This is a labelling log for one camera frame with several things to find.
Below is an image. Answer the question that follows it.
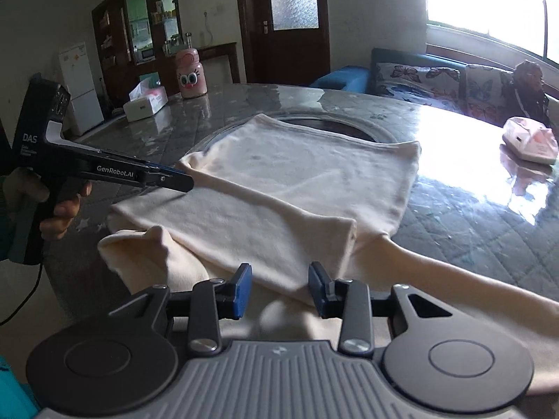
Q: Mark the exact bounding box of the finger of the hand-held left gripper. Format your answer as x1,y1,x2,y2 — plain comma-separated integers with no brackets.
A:
102,150,195,192

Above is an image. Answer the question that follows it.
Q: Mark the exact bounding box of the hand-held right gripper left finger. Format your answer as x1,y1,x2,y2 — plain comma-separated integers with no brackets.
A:
107,263,253,355

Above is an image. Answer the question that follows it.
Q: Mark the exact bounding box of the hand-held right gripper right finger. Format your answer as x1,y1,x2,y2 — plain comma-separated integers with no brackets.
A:
308,262,452,354

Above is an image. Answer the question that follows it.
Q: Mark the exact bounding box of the cream knit garment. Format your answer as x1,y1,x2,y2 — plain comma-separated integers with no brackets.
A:
97,113,559,396

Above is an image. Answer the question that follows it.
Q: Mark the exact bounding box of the person's left hand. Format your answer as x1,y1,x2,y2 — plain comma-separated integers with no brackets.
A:
2,167,93,240

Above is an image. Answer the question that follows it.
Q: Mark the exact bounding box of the white tissue box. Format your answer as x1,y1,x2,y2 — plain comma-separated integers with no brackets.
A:
123,81,169,122

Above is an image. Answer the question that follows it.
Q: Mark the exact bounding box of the white refrigerator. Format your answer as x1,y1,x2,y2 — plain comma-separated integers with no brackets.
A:
59,42,106,137

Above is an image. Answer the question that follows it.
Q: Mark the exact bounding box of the pink cartoon bottle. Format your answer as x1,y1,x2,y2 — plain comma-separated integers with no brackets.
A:
175,48,207,99

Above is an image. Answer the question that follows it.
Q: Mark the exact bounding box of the dark wooden shelf cabinet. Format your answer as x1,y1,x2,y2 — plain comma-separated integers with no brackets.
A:
91,0,240,112

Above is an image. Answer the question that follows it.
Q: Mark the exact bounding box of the blue cushion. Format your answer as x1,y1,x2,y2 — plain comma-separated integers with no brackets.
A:
309,66,371,93

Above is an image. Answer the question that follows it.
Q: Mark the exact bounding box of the dark wooden door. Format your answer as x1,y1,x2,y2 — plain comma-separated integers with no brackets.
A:
233,0,330,86

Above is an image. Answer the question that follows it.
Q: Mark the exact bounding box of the butterfly print sofa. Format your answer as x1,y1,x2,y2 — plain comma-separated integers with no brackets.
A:
370,47,559,128

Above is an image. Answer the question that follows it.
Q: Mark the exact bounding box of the pink white tissue pack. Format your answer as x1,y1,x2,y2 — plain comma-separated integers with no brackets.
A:
501,116,559,167

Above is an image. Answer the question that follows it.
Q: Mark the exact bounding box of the black cable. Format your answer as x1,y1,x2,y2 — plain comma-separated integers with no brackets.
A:
0,261,44,326

